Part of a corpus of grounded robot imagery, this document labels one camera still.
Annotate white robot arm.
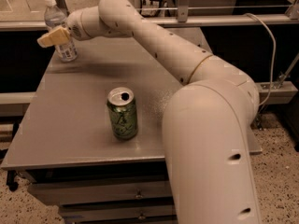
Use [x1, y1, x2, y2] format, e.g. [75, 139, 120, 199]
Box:
[37, 0, 262, 224]

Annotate top grey drawer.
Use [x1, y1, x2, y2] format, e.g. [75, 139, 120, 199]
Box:
[28, 176, 172, 205]

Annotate metal frame rail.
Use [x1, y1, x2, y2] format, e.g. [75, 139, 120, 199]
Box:
[0, 14, 299, 31]

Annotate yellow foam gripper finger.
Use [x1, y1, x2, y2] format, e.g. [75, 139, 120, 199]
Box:
[37, 26, 71, 48]

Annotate grey drawer cabinet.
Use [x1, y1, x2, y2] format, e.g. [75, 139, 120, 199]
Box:
[0, 27, 263, 224]

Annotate clear plastic water bottle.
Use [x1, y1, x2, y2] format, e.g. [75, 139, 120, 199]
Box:
[44, 0, 78, 62]

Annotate grey drawer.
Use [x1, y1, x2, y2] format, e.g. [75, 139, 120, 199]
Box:
[28, 176, 172, 205]
[59, 198, 177, 223]

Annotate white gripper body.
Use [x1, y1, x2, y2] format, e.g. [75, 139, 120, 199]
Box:
[66, 10, 86, 40]

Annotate middle grey drawer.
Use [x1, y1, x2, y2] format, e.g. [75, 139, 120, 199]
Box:
[59, 198, 177, 223]

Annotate green soda can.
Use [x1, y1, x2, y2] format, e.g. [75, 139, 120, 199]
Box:
[107, 87, 138, 140]

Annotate white cable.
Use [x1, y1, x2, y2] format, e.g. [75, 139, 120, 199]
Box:
[242, 12, 278, 107]

